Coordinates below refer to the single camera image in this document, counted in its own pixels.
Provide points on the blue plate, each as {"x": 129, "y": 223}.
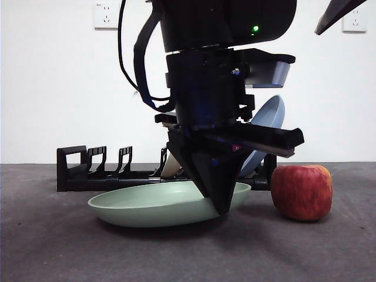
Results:
{"x": 270, "y": 114}

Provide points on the black plate rack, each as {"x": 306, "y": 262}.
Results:
{"x": 76, "y": 183}

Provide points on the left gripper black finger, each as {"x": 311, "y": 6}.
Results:
{"x": 183, "y": 152}
{"x": 218, "y": 176}

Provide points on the cream white plate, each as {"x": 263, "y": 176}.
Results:
{"x": 170, "y": 167}

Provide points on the green plate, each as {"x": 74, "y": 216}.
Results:
{"x": 147, "y": 211}

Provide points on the white wall socket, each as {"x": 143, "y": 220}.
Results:
{"x": 105, "y": 16}
{"x": 357, "y": 26}

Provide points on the pale grey camera box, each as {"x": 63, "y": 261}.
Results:
{"x": 276, "y": 73}

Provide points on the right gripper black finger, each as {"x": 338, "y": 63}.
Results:
{"x": 337, "y": 11}

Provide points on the red apple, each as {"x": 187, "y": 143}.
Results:
{"x": 302, "y": 193}

